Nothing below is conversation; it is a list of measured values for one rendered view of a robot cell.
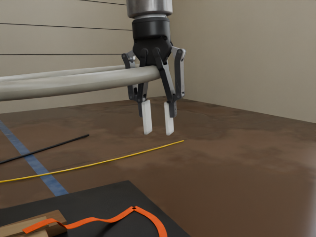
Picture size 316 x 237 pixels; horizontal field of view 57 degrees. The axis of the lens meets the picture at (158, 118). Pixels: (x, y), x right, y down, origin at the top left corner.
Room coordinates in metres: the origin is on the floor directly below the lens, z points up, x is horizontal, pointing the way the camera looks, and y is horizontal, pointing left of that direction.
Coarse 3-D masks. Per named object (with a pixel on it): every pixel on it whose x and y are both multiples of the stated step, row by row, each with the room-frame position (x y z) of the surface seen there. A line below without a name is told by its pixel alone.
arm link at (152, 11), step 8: (128, 0) 0.58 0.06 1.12; (136, 0) 0.57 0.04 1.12; (144, 0) 0.56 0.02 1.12; (152, 0) 0.56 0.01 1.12; (160, 0) 0.57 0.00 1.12; (168, 0) 0.58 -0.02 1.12; (128, 8) 0.59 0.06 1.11; (136, 8) 0.57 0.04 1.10; (144, 8) 0.56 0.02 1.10; (152, 8) 0.56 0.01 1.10; (160, 8) 0.57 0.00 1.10; (168, 8) 0.58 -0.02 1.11; (128, 16) 0.60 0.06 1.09; (136, 16) 0.59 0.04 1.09; (144, 16) 0.58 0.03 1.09; (152, 16) 0.58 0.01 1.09; (160, 16) 0.58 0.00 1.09
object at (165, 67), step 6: (156, 48) 0.58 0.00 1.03; (156, 54) 0.58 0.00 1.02; (156, 60) 0.59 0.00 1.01; (162, 66) 0.58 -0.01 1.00; (168, 66) 0.61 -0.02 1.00; (162, 72) 0.59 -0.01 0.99; (168, 72) 0.60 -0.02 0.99; (162, 78) 0.59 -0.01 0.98; (168, 78) 0.59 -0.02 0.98; (168, 84) 0.58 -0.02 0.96; (168, 90) 0.58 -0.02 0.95; (174, 90) 0.60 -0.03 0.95; (168, 96) 0.58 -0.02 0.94; (168, 102) 0.58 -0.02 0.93
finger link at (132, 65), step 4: (124, 56) 0.62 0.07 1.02; (128, 56) 0.62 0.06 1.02; (124, 60) 0.62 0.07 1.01; (128, 60) 0.61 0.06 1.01; (128, 64) 0.61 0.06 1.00; (132, 64) 0.62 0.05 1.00; (128, 68) 0.61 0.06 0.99; (136, 84) 0.63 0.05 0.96; (128, 88) 0.62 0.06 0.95; (132, 88) 0.61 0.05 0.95; (136, 88) 0.63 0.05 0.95; (128, 92) 0.62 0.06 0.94; (132, 92) 0.61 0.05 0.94; (136, 92) 0.63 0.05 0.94; (132, 96) 0.61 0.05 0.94
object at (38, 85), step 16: (0, 80) 0.78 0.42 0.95; (16, 80) 0.45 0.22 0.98; (32, 80) 0.44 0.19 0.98; (48, 80) 0.45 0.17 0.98; (64, 80) 0.45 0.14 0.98; (80, 80) 0.46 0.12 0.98; (96, 80) 0.47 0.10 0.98; (112, 80) 0.49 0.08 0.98; (128, 80) 0.51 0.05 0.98; (144, 80) 0.54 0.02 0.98; (0, 96) 0.44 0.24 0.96; (16, 96) 0.44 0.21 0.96; (32, 96) 0.44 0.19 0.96; (48, 96) 0.45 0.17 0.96
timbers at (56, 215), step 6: (36, 216) 1.55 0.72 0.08; (42, 216) 1.55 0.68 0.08; (48, 216) 1.55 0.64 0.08; (54, 216) 1.55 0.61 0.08; (60, 216) 1.55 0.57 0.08; (18, 222) 1.49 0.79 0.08; (54, 222) 1.49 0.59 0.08; (60, 222) 1.49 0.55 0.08; (66, 222) 1.51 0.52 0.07; (48, 228) 1.45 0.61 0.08; (54, 228) 1.46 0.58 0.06; (60, 228) 1.48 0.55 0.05; (24, 234) 1.38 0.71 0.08; (48, 234) 1.45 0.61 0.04; (54, 234) 1.46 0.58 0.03
